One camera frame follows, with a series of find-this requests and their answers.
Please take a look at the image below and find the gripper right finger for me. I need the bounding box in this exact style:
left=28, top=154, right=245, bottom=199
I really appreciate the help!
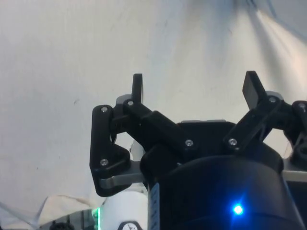
left=222, top=70, right=307, bottom=161

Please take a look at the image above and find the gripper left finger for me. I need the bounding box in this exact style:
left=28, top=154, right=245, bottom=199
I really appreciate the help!
left=89, top=73, right=201, bottom=198

